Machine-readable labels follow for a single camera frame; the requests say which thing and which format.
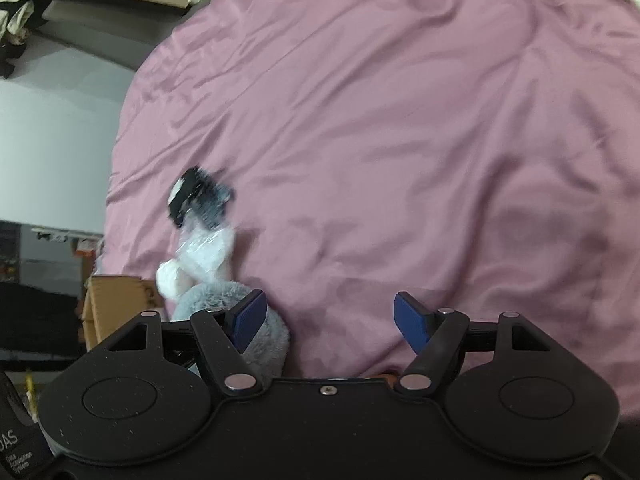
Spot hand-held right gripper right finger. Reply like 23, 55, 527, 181
393, 291, 561, 395

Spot grey door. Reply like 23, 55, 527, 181
27, 0, 193, 72

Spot pink bedsheet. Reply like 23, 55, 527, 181
97, 0, 640, 382

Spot hanging clothes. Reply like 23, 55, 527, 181
0, 0, 53, 80

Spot cardboard box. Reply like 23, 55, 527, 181
80, 274, 167, 352

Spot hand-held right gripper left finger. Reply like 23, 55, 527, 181
97, 289, 267, 395

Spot black and white sock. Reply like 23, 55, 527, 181
166, 166, 237, 232

